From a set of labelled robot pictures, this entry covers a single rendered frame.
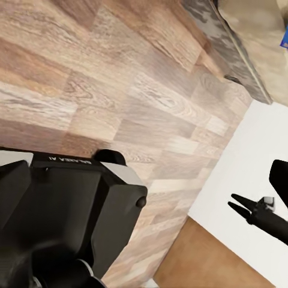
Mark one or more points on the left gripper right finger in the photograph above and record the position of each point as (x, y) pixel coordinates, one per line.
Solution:
(278, 178)

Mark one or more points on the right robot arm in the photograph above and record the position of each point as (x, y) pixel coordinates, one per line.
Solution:
(262, 215)

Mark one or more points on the bed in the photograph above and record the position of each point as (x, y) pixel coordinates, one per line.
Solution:
(247, 35)

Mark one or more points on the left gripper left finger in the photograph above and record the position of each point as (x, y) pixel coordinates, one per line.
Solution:
(14, 181)

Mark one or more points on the sliding door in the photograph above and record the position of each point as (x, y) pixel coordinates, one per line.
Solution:
(197, 259)

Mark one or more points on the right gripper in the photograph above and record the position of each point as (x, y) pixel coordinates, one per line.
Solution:
(257, 214)

